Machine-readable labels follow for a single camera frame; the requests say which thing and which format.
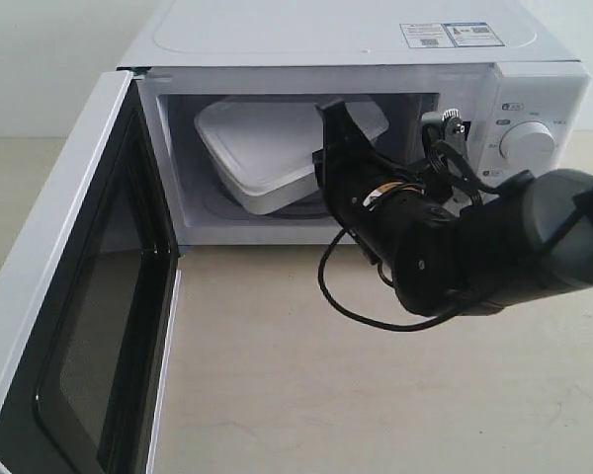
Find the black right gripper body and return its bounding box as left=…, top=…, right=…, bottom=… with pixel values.
left=313, top=151, right=467, bottom=316

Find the white lidded plastic container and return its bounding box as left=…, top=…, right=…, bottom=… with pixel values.
left=194, top=94, right=389, bottom=216

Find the white microwave door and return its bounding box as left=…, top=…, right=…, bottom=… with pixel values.
left=0, top=70, right=179, bottom=473

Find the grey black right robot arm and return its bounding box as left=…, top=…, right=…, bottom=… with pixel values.
left=312, top=100, right=593, bottom=328

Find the white microwave oven body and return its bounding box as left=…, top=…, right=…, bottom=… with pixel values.
left=119, top=1, right=590, bottom=247

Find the upper white control knob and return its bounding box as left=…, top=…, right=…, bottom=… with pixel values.
left=499, top=121, right=556, bottom=171

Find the white blue warning sticker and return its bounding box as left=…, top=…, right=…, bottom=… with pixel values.
left=399, top=22, right=505, bottom=49

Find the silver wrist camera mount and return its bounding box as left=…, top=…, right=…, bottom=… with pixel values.
left=420, top=109, right=482, bottom=206

